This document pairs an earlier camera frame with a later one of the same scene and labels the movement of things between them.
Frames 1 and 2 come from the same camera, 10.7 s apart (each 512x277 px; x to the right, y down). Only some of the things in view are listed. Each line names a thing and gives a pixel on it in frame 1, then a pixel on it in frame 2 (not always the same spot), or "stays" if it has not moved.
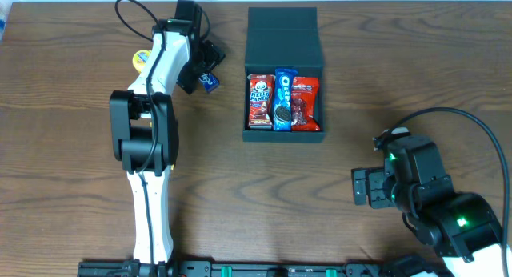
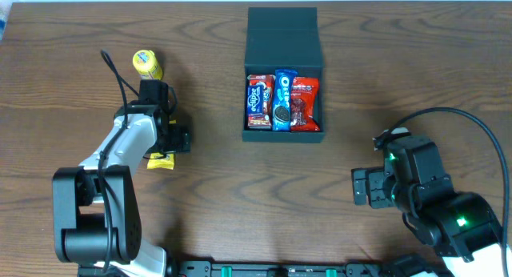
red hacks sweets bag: x=303 y=104 stays
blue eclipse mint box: x=209 y=82 → x=255 y=99
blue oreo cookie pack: x=283 y=99 stays
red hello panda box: x=261 y=101 stays
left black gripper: x=213 y=55 → x=181 y=138
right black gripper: x=361 y=186 stays
